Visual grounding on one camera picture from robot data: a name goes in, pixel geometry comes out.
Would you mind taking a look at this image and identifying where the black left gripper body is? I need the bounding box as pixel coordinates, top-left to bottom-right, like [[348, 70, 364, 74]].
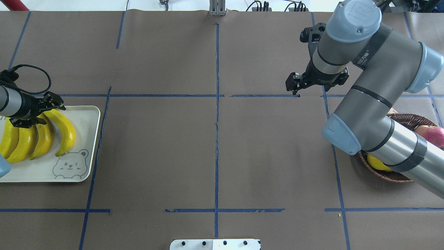
[[14, 91, 43, 120]]

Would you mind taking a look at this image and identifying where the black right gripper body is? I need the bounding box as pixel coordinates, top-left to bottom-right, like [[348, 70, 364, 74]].
[[298, 61, 349, 92]]

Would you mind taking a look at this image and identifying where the yellow banana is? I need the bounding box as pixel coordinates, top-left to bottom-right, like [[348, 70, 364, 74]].
[[43, 109, 76, 157], [0, 118, 19, 159], [28, 114, 54, 160], [6, 126, 37, 163]]

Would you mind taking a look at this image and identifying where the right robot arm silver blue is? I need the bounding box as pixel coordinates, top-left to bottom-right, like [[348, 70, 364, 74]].
[[285, 0, 444, 198]]

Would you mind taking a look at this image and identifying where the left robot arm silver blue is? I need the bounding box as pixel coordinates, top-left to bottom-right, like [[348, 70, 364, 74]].
[[0, 86, 65, 128]]

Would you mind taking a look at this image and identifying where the white rectangular bear plate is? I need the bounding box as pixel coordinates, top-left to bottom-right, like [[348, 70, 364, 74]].
[[1, 106, 101, 183]]

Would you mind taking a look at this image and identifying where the brown wicker basket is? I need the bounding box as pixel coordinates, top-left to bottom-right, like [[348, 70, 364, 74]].
[[352, 113, 438, 183]]

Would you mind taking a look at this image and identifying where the red cylinder bottle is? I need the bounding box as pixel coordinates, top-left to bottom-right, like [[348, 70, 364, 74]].
[[1, 0, 29, 11]]

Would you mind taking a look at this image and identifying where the yellow lemon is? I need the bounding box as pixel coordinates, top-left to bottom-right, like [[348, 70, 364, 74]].
[[367, 154, 393, 172]]

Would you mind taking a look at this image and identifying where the pink peach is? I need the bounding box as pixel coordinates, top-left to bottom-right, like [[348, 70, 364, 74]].
[[414, 125, 444, 148]]

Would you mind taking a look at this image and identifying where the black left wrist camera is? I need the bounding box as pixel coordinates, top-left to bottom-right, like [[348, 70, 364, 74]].
[[0, 70, 19, 88]]

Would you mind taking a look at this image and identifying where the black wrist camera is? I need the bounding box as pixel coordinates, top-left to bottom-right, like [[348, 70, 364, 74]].
[[0, 70, 19, 88], [299, 23, 326, 55]]

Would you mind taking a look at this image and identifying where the aluminium frame post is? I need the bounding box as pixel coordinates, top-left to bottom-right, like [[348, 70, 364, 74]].
[[209, 0, 227, 16]]

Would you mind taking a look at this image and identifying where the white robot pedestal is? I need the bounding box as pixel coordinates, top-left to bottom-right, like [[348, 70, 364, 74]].
[[169, 239, 262, 250]]

